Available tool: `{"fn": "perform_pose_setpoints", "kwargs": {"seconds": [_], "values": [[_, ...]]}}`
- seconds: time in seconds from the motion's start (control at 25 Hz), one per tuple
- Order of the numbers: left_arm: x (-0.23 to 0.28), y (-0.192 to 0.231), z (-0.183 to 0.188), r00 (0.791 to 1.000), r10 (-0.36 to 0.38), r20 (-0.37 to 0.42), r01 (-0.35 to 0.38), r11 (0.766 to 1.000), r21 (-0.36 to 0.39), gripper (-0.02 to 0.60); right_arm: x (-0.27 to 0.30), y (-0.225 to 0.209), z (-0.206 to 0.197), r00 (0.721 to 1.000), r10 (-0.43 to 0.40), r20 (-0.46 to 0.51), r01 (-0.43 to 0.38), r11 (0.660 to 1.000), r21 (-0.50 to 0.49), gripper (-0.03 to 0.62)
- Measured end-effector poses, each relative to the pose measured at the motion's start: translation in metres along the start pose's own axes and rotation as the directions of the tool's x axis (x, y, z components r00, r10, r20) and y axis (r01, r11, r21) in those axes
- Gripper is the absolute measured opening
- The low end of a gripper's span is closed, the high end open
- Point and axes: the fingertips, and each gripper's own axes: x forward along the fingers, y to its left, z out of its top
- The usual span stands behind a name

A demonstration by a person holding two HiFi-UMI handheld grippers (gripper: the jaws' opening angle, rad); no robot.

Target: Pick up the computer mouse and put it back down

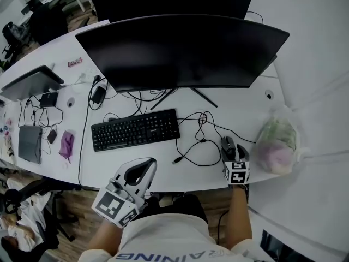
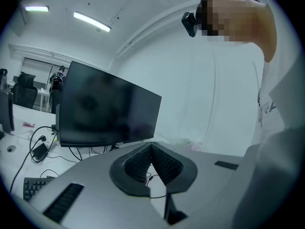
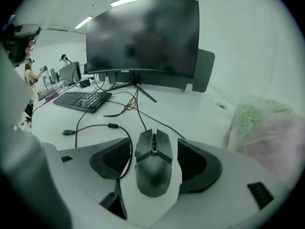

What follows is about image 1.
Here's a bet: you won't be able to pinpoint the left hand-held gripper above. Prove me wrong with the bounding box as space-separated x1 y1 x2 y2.
91 157 158 228

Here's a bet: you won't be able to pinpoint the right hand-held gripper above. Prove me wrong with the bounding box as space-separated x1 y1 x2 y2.
220 144 251 186

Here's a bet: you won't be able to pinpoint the black computer mouse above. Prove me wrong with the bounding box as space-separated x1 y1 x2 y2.
221 135 237 162

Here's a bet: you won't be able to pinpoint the person's right forearm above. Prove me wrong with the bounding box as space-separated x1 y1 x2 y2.
227 183 253 251

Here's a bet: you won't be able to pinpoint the person's left forearm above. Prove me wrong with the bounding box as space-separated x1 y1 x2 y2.
86 218 129 257

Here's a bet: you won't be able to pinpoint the black keyboard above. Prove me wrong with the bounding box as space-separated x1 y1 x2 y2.
90 108 182 153

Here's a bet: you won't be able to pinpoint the clear plastic bag of vegetables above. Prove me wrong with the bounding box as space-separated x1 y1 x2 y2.
251 104 311 175

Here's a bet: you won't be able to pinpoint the person's black trousers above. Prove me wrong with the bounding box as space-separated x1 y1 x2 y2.
143 193 209 224

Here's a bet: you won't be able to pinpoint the black monitor stand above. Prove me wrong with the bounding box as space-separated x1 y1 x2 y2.
149 87 219 111

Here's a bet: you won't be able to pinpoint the person's white shirt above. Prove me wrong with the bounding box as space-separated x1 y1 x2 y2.
78 213 272 262

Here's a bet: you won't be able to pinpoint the purple cloth pouch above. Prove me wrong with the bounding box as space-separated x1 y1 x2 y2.
58 129 75 164

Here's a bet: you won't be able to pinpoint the black power adapter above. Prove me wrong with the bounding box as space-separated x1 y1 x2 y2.
89 85 107 105
39 92 59 108

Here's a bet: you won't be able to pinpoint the small dark hard drive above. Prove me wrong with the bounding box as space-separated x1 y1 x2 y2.
46 129 58 145

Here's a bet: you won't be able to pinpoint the black office chair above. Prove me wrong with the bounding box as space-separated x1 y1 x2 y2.
0 177 80 258
1 21 31 63

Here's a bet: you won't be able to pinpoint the large black curved monitor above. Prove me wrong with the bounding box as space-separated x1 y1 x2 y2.
75 14 291 94

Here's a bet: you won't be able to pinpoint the closed grey laptop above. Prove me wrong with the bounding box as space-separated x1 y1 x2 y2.
17 124 43 165

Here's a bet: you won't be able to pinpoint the white cloth pile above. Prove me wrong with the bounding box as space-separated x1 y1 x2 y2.
5 178 53 254

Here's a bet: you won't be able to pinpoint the small colourful stickers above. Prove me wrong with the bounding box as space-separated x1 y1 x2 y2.
0 116 16 158

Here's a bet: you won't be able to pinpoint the open grey laptop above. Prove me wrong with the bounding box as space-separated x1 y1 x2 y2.
0 64 65 102

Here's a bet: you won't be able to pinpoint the chair with black jacket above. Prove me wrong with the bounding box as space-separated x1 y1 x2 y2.
28 2 69 46

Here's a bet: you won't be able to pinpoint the black mouse cable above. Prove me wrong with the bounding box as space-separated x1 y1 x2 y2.
177 111 257 144

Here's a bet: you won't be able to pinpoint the black cable with plug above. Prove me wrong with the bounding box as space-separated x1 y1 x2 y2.
172 111 222 167

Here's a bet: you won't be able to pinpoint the black monitor cables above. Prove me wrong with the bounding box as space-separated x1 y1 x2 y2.
103 88 171 123

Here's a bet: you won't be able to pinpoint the long black power cable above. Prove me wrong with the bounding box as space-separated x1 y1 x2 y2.
77 75 102 192

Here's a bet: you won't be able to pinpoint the black cable under desk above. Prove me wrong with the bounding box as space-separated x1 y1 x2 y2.
216 209 233 246

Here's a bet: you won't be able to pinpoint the tangled black cables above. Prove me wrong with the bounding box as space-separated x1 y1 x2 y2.
17 94 64 156

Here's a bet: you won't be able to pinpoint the thin black cable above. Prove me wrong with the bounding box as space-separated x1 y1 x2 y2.
244 10 265 25

